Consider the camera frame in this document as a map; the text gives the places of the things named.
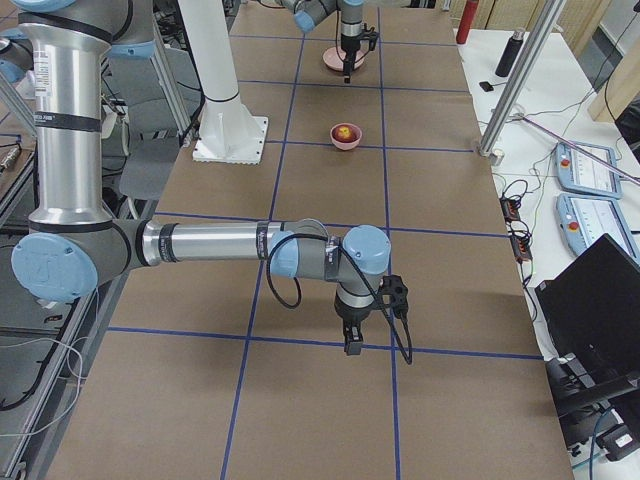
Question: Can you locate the black laptop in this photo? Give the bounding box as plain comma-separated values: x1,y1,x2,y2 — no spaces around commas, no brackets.
535,234,639,370

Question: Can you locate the teach pendant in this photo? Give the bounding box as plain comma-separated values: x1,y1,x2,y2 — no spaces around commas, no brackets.
555,193,639,261
554,142,622,199

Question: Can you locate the small black device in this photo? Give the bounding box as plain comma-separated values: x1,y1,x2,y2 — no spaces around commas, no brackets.
479,81,494,92

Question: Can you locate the red apple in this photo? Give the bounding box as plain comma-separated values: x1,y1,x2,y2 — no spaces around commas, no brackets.
333,124,358,143

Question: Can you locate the red water bottle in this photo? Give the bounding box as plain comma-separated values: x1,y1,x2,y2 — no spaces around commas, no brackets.
456,0,479,45

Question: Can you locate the white pedestal base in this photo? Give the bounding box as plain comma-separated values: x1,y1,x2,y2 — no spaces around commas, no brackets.
178,0,269,164

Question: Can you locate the pink plate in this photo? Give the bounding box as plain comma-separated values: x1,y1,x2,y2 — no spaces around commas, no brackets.
322,47,365,72

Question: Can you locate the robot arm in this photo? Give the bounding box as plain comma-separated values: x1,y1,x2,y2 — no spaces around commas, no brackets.
11,1,413,359
276,0,379,84

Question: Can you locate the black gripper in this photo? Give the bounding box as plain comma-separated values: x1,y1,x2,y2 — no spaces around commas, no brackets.
340,23,378,84
334,275,409,356

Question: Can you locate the orange black connector hub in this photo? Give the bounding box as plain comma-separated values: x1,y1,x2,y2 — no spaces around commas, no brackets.
500,198,521,223

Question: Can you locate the pink bowl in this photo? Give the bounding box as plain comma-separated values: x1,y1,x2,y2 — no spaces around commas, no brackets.
330,122,362,151

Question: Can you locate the aluminium frame post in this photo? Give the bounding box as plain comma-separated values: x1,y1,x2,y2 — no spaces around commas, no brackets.
477,0,566,166

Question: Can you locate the grey office chair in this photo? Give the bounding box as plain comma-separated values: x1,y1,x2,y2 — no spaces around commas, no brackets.
119,138,180,200

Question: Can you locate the black monitor stand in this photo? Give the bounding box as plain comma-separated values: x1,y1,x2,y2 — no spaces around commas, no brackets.
545,354,639,418

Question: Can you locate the black water bottle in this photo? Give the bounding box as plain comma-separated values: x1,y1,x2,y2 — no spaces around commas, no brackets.
495,28,526,78

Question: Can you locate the upper teach pendant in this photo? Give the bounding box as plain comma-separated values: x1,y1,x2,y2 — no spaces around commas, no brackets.
554,142,622,199

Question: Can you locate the lower teach pendant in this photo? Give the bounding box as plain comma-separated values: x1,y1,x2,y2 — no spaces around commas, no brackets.
555,193,639,261

